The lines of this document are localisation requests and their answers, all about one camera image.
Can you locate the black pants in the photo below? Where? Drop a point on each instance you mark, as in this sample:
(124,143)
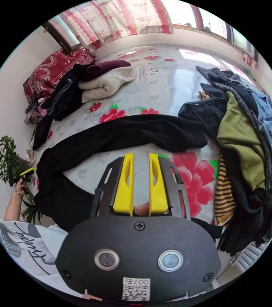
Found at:
(107,136)

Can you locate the window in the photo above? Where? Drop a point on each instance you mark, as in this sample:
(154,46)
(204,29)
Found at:
(222,26)

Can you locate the bed with floral sheet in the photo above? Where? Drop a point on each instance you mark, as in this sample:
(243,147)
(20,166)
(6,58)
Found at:
(169,79)

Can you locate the pile of folded clothes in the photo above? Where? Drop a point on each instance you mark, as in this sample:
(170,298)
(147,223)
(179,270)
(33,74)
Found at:
(83,86)

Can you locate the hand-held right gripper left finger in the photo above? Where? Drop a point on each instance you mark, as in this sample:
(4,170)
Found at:
(124,187)

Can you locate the person's body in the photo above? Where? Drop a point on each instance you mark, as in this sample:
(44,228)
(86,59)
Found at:
(18,242)

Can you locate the white radiator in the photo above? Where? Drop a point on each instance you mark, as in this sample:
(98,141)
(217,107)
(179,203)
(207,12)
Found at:
(248,257)

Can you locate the red patterned rolled blanket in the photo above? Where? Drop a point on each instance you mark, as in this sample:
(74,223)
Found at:
(46,74)

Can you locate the person's left forearm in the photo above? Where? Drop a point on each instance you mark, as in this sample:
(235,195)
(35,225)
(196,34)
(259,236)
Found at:
(12,207)

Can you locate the red and white floral curtain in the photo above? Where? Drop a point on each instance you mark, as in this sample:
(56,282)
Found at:
(116,20)

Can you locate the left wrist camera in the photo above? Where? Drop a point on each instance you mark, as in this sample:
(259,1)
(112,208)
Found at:
(11,176)

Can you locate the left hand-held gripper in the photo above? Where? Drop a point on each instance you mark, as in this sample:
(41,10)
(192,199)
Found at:
(24,179)

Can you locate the person's left hand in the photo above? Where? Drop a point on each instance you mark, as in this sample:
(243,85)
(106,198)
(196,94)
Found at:
(19,187)

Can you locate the green potted plant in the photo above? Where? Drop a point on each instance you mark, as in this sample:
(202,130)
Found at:
(8,156)

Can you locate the person's right hand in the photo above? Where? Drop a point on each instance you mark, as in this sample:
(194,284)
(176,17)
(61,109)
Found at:
(142,209)

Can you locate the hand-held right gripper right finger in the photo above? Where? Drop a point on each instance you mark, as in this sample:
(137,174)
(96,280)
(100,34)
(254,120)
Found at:
(158,189)

